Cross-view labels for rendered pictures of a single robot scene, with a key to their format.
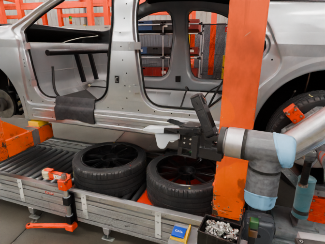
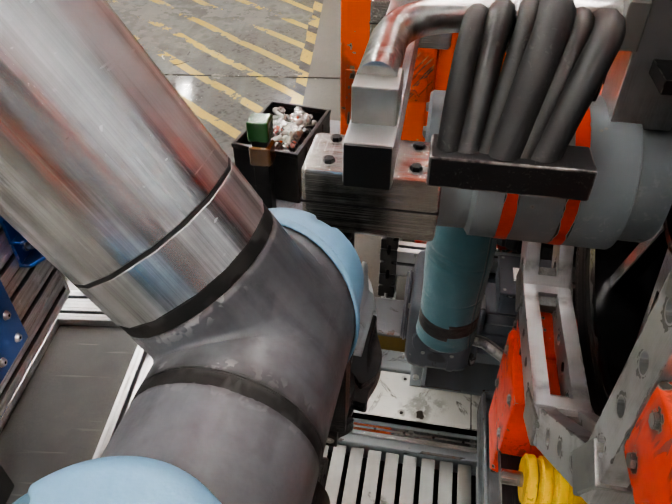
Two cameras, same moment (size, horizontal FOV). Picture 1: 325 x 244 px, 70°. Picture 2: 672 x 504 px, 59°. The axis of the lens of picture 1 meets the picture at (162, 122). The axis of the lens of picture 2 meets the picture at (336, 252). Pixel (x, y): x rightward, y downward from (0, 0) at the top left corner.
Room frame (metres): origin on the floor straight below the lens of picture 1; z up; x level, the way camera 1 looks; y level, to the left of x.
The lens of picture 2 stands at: (0.89, -1.40, 1.15)
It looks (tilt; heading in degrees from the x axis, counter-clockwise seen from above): 40 degrees down; 81
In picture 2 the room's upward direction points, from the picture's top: straight up
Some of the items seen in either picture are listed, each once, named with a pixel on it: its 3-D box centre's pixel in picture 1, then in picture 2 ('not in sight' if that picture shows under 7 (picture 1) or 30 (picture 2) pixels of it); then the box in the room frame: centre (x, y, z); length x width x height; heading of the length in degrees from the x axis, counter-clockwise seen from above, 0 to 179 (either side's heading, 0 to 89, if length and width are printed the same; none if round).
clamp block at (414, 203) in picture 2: not in sight; (373, 184); (0.96, -1.07, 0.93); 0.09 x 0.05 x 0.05; 161
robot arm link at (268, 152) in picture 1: (267, 149); not in sight; (0.50, -0.25, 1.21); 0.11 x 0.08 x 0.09; 64
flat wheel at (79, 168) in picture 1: (110, 166); not in sight; (1.91, 0.48, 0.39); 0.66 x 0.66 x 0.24
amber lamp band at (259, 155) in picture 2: (252, 231); (262, 152); (0.90, -0.44, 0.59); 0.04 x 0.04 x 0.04; 71
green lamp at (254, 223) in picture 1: (254, 222); (260, 127); (0.90, -0.44, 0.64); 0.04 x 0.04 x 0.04; 71
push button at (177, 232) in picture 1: (178, 232); not in sight; (1.02, -0.09, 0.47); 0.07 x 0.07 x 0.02; 71
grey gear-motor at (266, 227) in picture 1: (256, 221); (506, 340); (1.34, -0.67, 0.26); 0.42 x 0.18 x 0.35; 161
